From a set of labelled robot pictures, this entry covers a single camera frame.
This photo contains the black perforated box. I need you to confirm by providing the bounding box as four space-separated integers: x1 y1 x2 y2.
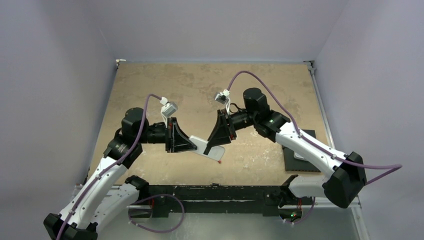
281 146 321 173

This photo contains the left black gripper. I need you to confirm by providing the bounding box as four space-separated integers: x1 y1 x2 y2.
136 116 197 153

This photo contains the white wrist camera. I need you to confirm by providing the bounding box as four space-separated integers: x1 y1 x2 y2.
160 100 178 125
214 89 231 114

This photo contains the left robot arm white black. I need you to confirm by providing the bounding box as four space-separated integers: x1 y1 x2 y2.
43 103 201 240

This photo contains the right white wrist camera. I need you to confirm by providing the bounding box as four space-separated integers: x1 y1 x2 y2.
214 89 231 114

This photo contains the purple loop cable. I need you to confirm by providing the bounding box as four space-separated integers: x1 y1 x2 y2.
127 196 185 235

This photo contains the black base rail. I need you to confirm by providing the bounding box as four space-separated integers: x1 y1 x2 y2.
148 185 300 217

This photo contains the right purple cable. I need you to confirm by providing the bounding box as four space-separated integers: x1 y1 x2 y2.
226 70 403 186

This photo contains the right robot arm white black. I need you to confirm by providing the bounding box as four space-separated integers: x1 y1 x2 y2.
201 87 367 209

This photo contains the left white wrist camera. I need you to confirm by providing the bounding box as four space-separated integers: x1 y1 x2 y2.
160 100 178 125

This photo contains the white red remote control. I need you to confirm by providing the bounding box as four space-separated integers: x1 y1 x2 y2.
189 135 226 164

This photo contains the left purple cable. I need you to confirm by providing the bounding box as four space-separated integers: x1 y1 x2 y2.
54 93 167 240

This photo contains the aluminium frame rail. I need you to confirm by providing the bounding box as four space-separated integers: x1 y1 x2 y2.
303 60 356 209

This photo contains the white device on box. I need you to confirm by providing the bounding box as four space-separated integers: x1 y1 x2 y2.
293 152 306 161

